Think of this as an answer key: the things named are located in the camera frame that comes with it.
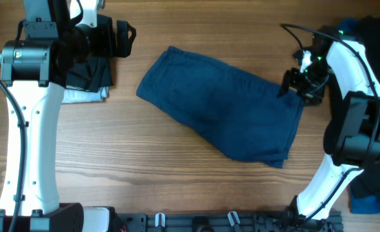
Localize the navy blue shorts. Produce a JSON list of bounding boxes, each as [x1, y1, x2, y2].
[[136, 46, 303, 168]]

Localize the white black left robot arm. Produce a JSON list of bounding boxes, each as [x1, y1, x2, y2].
[[0, 0, 136, 231]]

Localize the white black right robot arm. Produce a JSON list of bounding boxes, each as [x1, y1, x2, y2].
[[278, 26, 380, 231]]

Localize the folded dark green trousers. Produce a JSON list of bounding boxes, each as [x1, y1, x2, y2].
[[66, 57, 113, 93]]

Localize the folded light grey garment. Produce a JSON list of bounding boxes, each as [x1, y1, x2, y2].
[[62, 86, 109, 104]]

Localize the blue garment under pile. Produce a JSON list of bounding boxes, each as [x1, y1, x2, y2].
[[339, 16, 380, 215]]

